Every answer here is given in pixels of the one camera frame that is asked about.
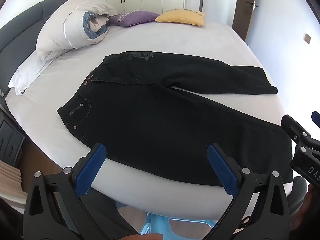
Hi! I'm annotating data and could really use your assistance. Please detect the black denim pants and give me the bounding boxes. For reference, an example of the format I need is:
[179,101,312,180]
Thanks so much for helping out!
[57,51,293,186]

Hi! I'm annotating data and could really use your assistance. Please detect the person's right hand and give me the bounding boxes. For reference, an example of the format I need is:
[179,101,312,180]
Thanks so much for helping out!
[295,183,319,227]

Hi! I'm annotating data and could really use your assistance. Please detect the person's left hand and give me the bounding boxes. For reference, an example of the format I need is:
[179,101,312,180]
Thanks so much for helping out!
[120,233,163,240]

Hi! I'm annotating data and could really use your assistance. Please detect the dark bedside cabinet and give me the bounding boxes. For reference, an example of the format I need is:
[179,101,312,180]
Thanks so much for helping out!
[0,110,25,167]

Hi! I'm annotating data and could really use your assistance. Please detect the white bed mattress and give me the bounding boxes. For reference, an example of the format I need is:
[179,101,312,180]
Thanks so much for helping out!
[5,22,293,220]

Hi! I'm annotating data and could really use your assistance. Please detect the light blue plastic stool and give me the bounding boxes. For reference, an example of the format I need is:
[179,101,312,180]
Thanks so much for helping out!
[140,213,216,239]

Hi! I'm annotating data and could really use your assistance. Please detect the white flat pillow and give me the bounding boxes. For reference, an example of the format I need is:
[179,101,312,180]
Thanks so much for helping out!
[8,51,54,96]

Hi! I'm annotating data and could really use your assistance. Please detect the brown door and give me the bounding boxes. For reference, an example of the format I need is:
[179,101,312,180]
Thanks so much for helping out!
[232,0,258,42]

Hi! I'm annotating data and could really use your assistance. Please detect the dark grey headboard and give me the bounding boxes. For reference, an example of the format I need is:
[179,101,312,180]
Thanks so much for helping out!
[0,0,68,94]

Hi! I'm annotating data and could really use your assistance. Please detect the rolled white duvet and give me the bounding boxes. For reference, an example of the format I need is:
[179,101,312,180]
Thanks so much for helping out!
[36,0,118,61]

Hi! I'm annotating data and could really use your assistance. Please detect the purple cushion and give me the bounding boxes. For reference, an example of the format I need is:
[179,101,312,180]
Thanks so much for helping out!
[108,10,159,28]

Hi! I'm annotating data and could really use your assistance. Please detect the yellow cushion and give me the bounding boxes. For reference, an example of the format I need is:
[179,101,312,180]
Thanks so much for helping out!
[155,9,206,27]

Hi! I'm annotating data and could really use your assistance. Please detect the wall switch plate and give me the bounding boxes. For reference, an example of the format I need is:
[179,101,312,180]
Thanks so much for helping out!
[304,34,311,44]

